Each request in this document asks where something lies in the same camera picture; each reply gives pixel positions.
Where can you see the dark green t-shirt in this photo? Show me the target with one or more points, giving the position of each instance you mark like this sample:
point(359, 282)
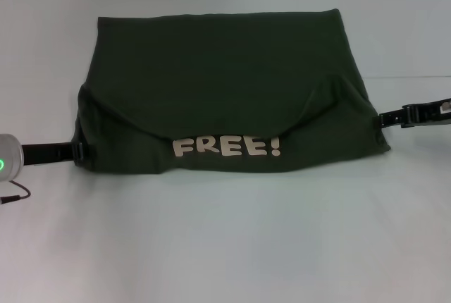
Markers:
point(225, 88)

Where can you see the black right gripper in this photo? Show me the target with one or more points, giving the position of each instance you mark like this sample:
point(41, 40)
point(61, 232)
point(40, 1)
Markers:
point(428, 112)

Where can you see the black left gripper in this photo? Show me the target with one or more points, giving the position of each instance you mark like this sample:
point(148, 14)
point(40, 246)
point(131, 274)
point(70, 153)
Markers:
point(46, 153)

